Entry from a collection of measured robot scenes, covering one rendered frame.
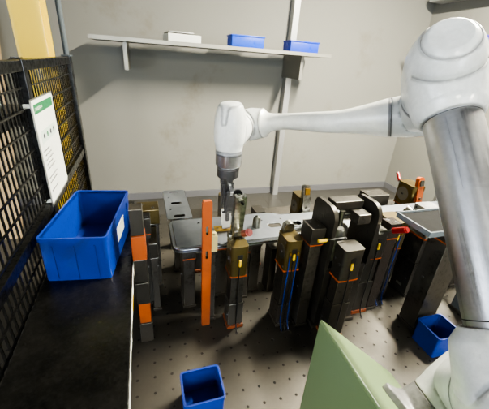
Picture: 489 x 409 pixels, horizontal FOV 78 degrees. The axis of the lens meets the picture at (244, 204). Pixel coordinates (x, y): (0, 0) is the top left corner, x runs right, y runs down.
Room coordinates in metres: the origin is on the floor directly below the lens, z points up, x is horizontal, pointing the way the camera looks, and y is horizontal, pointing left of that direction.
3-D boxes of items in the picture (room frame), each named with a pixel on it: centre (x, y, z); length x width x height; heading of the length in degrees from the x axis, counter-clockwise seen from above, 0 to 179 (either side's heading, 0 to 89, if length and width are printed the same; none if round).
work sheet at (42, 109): (0.91, 0.62, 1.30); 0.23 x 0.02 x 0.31; 19
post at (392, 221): (0.98, -0.54, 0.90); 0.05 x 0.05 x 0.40; 19
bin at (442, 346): (0.80, -0.72, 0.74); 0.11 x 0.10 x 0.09; 109
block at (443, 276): (0.91, -0.70, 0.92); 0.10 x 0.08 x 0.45; 109
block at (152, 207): (1.03, 0.37, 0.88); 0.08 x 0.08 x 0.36; 19
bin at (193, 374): (0.53, 0.08, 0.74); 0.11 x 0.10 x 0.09; 109
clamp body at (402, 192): (1.53, -0.87, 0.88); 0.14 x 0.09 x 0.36; 19
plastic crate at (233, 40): (3.32, 0.10, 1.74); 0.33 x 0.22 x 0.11; 108
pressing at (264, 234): (1.16, -0.39, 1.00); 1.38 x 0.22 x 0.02; 109
